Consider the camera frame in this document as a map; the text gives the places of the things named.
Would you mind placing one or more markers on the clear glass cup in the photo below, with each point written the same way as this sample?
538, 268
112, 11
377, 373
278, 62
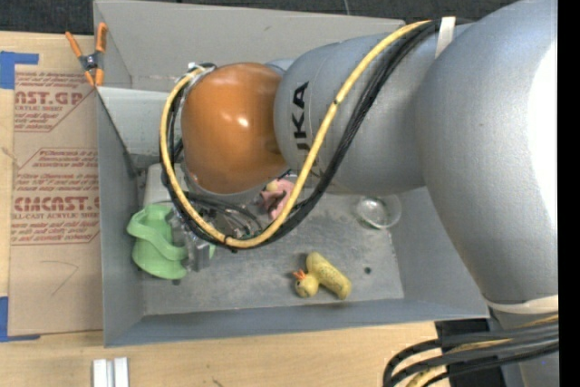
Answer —
378, 213

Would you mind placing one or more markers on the grey metal bin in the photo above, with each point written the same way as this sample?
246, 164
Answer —
254, 285

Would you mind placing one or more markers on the brown cardboard board red print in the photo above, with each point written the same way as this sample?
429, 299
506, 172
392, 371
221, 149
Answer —
50, 177

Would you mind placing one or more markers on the pink toy figure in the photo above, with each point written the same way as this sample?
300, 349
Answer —
275, 197

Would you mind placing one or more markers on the light green plastic cup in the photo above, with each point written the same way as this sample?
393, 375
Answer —
154, 249

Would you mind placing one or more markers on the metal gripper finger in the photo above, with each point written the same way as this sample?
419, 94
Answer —
176, 230
199, 256

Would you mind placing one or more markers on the yellow toy duck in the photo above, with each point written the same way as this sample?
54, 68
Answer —
324, 276

